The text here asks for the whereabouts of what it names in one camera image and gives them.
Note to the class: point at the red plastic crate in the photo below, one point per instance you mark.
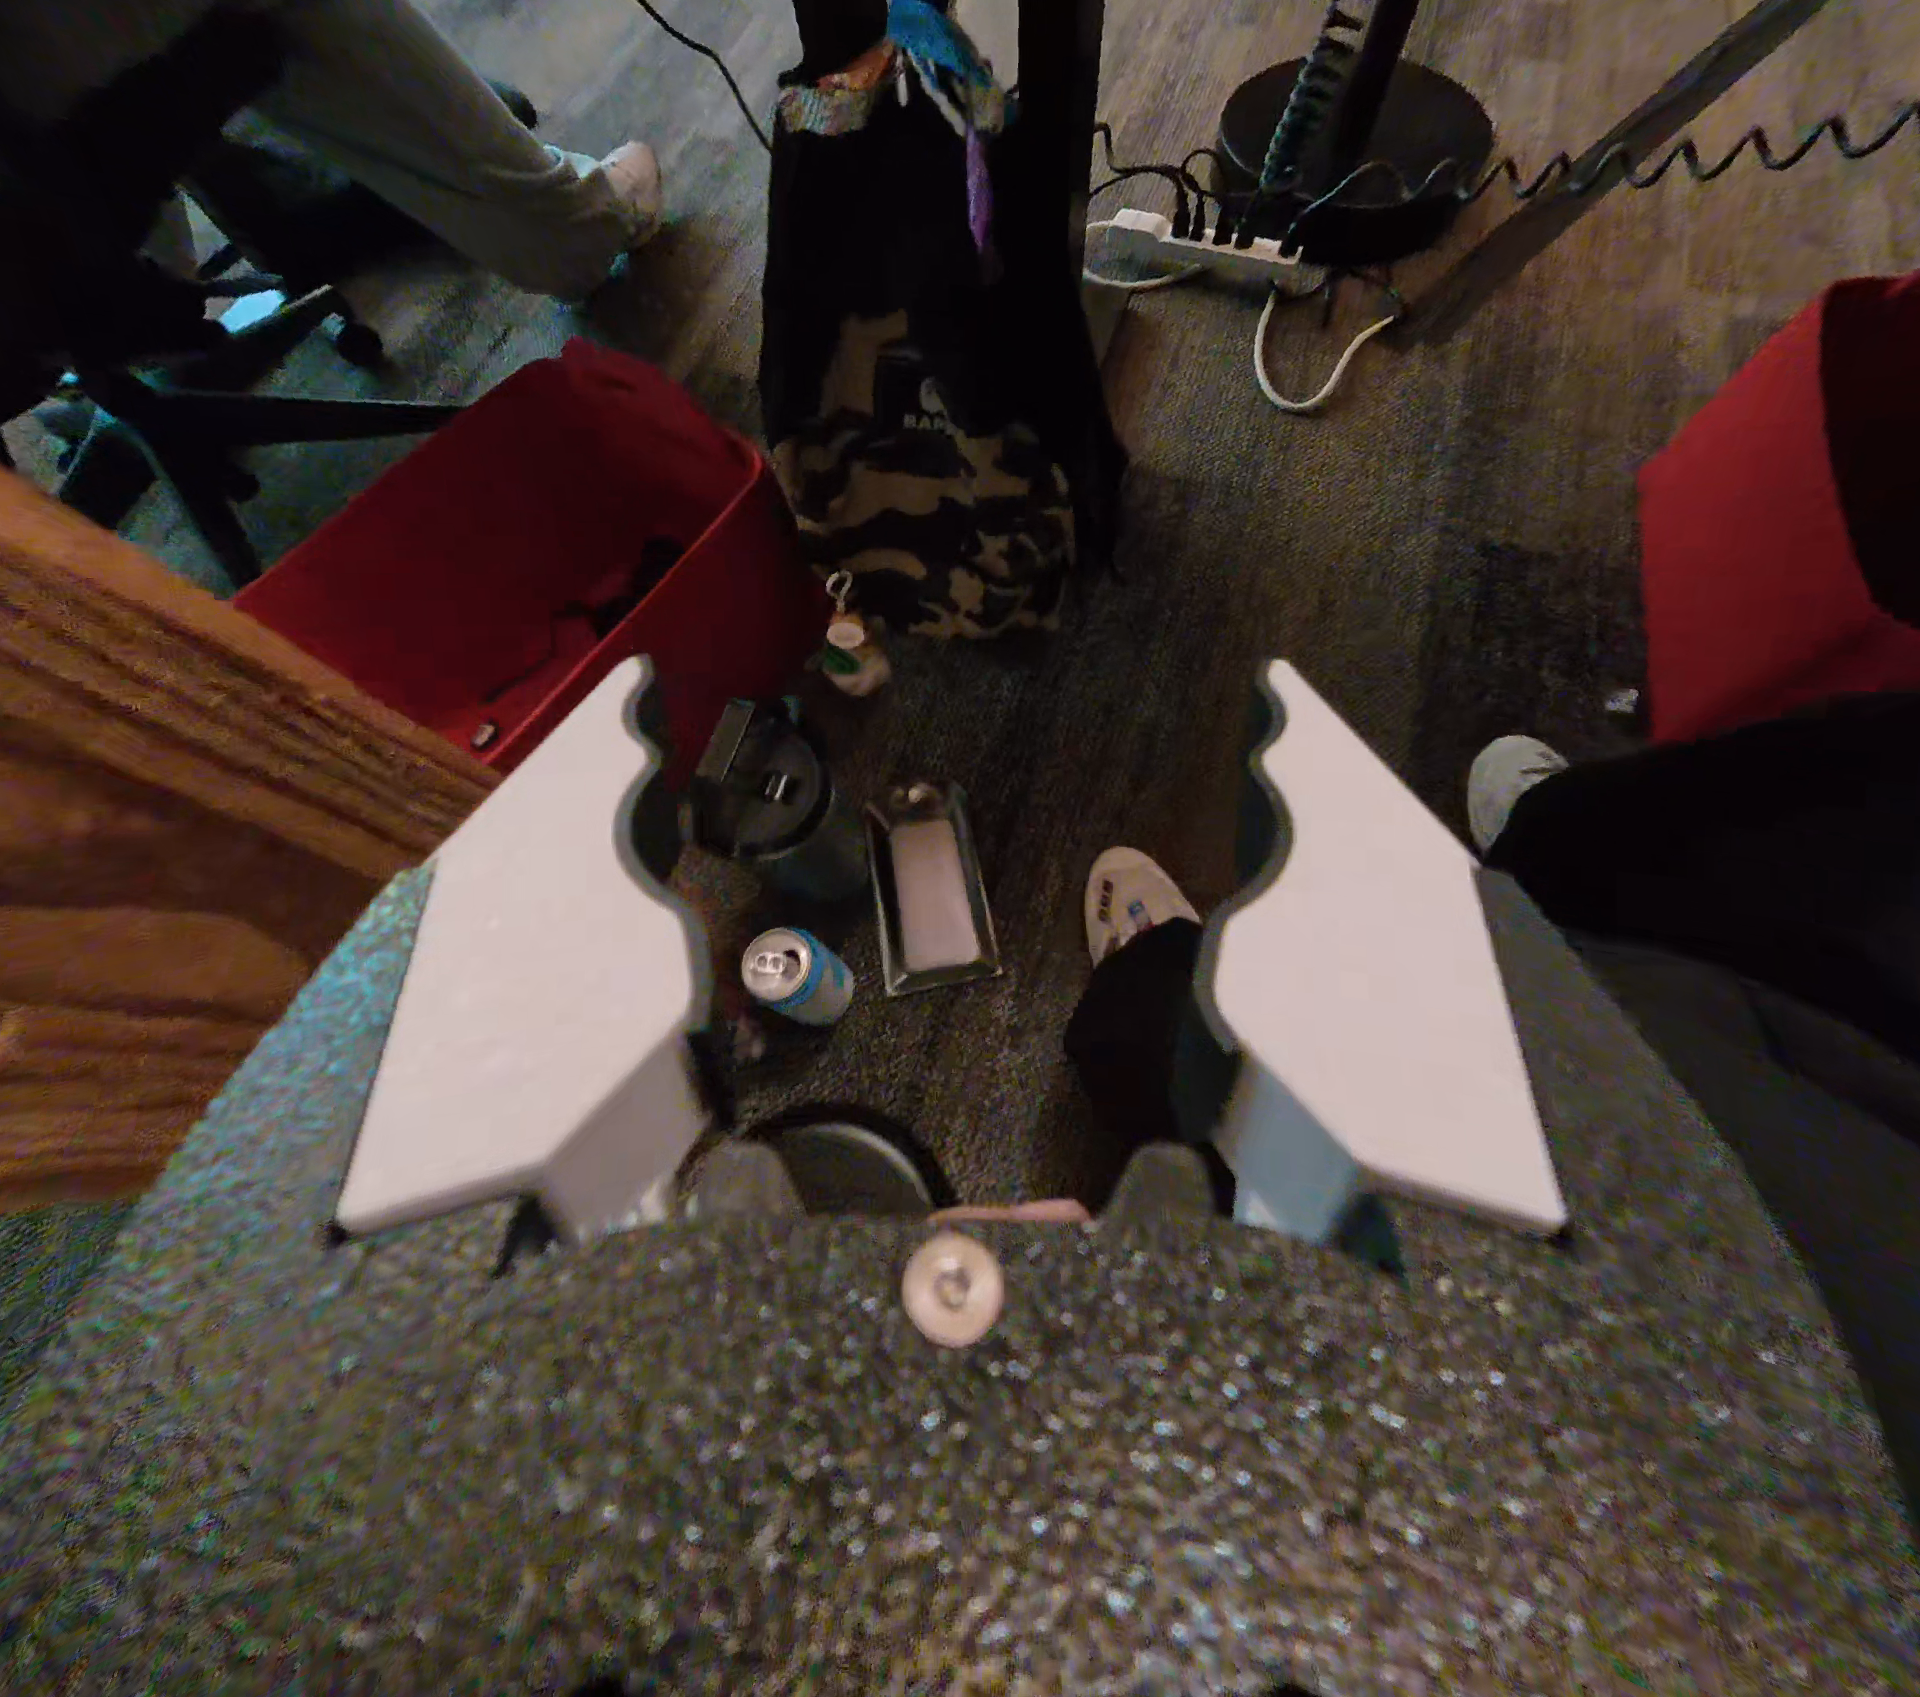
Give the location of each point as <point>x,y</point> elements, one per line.
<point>526,528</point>
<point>1756,528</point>

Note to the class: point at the clear acrylic tray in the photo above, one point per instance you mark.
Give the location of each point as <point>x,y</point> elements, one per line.
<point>929,896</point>

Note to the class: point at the person's grey shoe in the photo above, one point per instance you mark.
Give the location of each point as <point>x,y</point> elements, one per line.
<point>1507,782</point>

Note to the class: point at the round black stand base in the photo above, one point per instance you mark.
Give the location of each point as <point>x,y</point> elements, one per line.
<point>1410,167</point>

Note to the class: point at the blue and white drink can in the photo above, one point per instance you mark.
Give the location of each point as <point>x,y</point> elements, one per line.
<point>802,978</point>

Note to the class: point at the wooden board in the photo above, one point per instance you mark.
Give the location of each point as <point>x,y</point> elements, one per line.
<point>150,797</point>

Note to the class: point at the black table leg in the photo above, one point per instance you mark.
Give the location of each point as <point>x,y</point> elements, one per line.
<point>1066,152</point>

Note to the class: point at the person's leg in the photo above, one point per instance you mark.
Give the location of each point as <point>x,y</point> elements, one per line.
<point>421,122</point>
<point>1141,1023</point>
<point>1726,857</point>

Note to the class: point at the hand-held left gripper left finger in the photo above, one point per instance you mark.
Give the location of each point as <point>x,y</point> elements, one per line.
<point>526,993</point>

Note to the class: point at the white power strip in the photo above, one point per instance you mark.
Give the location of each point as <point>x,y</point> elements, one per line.
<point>1185,242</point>

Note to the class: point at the black drink bottle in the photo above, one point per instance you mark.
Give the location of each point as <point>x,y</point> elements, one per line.
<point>772,812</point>

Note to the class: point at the grey metal brace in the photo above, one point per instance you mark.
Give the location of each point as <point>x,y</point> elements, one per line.
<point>1649,122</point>

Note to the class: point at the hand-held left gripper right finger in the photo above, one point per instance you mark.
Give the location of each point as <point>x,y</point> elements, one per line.
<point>1380,993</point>

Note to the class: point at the camouflage bag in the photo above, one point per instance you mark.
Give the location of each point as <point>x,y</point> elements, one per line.
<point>899,378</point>

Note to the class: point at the person's white shoe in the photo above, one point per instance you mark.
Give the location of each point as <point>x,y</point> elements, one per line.
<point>1133,896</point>

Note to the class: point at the black office chair base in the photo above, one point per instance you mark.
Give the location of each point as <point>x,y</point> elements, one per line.
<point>225,438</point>

